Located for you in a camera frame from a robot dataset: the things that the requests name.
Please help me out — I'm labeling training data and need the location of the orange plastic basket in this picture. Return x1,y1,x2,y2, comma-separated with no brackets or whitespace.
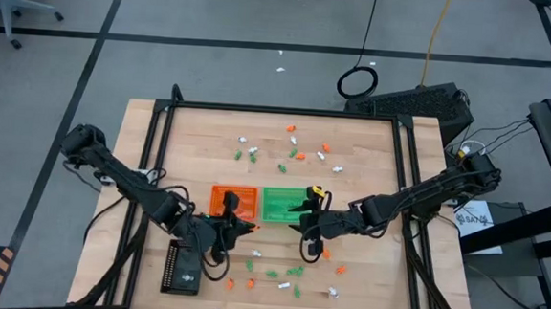
208,183,261,224

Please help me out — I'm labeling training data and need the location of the black plastic basket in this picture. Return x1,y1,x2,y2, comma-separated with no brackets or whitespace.
160,238,204,297

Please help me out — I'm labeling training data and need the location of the black computer case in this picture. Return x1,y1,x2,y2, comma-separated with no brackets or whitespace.
342,76,477,148

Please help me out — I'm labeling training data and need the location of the white cable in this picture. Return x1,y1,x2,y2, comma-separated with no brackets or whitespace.
456,139,488,159

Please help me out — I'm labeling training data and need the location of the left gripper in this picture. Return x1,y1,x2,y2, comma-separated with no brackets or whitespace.
187,213,257,264

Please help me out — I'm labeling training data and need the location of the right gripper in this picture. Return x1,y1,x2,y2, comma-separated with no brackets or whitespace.
287,198,353,241

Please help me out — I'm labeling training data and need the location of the green plastic basket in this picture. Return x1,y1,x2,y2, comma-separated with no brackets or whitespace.
260,186,311,227

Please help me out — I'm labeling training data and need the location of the yellow cable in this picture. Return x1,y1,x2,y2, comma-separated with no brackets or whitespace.
420,0,455,88

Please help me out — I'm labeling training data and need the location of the white printed paper sheet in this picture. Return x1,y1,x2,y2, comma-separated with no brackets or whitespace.
450,198,506,257

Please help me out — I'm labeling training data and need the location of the black cable with coil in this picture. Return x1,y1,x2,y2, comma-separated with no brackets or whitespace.
335,0,385,102

